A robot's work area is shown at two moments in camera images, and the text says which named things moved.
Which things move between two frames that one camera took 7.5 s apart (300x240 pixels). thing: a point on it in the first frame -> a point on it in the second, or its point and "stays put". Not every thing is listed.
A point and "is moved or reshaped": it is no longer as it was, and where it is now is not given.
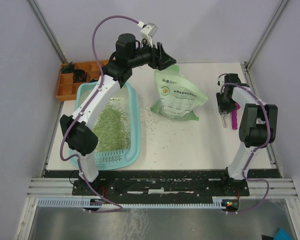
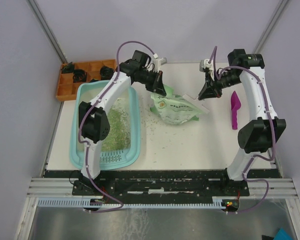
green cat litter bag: (179, 98) is moved or reshaped
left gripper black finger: (163, 59) -> (161, 90)
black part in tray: (69, 68) stays put
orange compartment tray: (66, 88) stays put
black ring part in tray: (79, 75) stays put
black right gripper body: (224, 103) -> (217, 85)
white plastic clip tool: (224, 118) -> (200, 105)
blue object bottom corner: (282, 234) stays put
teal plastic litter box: (117, 127) stays put
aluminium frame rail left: (41, 18) stays put
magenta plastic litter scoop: (234, 117) stays put
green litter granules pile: (112, 128) stays put
